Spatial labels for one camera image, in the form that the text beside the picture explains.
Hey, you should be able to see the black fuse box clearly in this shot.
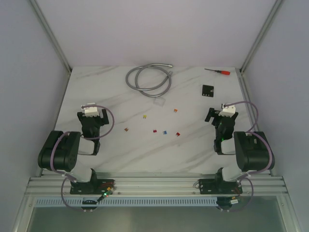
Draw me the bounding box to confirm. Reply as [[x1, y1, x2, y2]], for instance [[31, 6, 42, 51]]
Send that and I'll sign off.
[[202, 85, 214, 97]]

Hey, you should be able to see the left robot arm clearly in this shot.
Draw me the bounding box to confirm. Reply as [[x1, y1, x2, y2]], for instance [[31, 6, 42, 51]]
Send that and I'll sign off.
[[38, 107, 109, 195]]

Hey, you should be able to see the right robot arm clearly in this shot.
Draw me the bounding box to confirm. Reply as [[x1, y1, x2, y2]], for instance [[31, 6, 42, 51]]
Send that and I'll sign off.
[[198, 108, 275, 194]]

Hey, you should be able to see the clear plastic fuse box cover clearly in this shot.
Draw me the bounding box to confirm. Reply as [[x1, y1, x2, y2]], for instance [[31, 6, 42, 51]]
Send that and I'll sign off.
[[154, 97, 166, 107]]

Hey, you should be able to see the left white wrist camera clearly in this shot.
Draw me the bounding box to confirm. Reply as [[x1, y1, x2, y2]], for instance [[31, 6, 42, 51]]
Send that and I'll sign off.
[[82, 102, 99, 117]]

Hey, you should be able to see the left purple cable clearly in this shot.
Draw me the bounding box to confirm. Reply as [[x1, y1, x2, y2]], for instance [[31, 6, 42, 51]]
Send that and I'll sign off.
[[49, 104, 115, 213]]

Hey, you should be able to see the purple cable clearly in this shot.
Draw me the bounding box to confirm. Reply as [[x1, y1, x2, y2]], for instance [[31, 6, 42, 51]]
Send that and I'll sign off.
[[218, 101, 276, 213], [49, 104, 115, 213]]

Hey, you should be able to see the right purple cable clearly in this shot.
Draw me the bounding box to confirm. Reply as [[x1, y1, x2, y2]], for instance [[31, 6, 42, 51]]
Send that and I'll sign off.
[[218, 101, 276, 213]]

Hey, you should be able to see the red handled screwdriver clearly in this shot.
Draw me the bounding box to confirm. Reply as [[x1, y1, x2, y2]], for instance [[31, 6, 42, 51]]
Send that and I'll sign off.
[[205, 68, 230, 75]]

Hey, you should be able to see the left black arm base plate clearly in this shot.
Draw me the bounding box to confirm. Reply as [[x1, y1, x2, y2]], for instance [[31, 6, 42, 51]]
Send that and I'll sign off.
[[70, 179, 114, 195]]

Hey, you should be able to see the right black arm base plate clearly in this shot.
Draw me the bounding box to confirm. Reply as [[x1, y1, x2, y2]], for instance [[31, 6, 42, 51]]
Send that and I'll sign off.
[[198, 179, 243, 195]]

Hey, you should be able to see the grey coiled metal hose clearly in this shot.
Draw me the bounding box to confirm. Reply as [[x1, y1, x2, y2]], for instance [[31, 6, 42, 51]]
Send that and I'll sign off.
[[125, 63, 174, 98]]

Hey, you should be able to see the aluminium rail frame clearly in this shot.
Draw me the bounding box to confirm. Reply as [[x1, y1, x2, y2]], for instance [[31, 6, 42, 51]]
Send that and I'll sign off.
[[25, 171, 288, 197]]

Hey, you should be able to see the perforated cable duct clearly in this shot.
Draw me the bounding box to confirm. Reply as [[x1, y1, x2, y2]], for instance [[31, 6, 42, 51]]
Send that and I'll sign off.
[[33, 198, 242, 208]]

